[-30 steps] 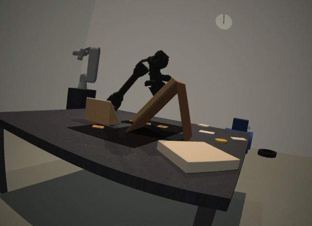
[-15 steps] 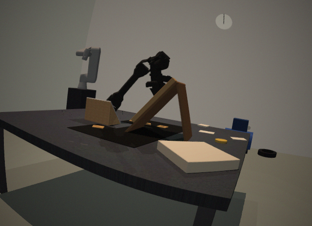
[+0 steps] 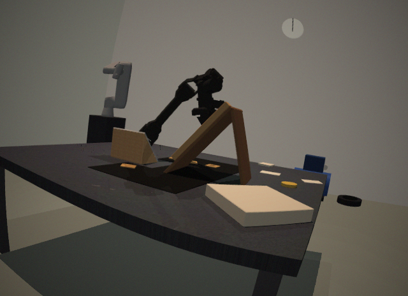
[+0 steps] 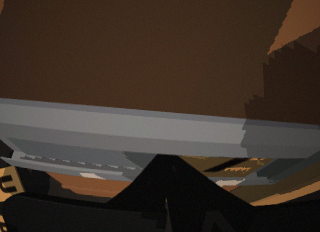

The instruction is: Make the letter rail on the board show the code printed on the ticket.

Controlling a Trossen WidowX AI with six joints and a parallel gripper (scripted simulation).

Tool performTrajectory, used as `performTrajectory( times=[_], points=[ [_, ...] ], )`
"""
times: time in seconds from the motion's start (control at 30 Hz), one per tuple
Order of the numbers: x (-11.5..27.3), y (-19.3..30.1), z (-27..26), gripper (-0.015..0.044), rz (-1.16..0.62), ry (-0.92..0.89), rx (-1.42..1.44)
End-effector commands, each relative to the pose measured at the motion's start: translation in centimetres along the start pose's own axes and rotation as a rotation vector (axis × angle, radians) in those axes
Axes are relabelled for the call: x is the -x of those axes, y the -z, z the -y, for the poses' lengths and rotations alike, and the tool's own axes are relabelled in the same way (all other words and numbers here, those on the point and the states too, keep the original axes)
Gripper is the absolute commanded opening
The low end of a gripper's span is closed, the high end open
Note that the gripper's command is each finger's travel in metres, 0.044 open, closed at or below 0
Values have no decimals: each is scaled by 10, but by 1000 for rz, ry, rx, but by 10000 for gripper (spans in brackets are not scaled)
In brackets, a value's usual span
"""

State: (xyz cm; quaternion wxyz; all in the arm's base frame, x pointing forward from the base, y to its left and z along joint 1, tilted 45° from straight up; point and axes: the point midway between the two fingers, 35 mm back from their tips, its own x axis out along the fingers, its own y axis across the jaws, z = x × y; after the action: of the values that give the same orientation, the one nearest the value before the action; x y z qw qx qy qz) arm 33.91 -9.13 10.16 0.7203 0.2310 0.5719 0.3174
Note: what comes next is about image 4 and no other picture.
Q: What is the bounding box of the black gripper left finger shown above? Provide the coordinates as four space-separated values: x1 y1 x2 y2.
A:
1 155 169 232

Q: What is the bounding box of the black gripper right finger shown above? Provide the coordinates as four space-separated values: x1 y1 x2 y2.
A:
167 155 320 232

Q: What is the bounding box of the brown board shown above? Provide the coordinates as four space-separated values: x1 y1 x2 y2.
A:
0 0 320 207

